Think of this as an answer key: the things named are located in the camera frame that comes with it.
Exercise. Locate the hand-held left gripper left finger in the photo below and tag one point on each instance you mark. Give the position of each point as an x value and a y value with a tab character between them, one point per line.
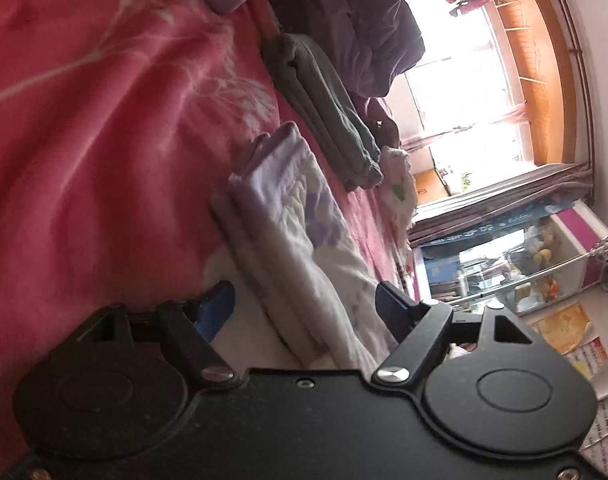
217	305

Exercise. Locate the wooden cabinet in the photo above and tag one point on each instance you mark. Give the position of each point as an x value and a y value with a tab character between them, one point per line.
433	187

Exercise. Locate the white floral pajama pants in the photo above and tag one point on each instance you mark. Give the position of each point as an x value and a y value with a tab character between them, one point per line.
294	230

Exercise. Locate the glass cabinet with pink trim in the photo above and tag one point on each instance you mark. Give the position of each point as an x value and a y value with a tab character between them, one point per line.
573	230

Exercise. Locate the yellow wall poster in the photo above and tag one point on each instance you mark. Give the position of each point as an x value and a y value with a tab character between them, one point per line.
563	327

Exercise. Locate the folded grey pants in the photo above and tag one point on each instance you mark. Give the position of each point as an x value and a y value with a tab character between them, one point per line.
324	95

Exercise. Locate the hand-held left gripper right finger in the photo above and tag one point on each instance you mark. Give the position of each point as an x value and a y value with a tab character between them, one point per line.
391	305

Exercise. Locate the white printed garment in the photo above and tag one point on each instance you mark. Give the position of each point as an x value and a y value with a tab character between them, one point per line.
398	185

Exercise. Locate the pink floral blanket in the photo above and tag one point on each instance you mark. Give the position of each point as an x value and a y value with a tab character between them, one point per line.
84	160

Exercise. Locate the purple grey garment pile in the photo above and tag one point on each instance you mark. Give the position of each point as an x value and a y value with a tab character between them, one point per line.
364	25

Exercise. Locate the grey purple curtain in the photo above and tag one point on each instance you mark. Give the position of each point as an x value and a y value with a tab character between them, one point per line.
508	195

